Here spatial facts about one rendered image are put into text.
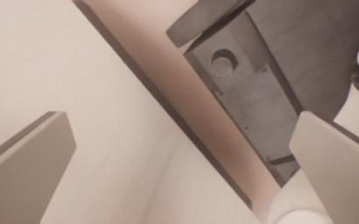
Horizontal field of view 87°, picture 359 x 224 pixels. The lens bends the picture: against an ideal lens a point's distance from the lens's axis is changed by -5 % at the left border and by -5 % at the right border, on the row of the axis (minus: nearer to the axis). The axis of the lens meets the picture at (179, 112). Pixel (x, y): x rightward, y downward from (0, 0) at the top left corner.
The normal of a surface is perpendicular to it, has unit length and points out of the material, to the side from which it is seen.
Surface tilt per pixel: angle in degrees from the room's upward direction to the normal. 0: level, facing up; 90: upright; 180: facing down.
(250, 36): 45
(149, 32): 0
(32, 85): 90
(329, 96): 0
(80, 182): 90
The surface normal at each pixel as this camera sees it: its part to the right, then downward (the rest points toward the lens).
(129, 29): -0.26, 0.55
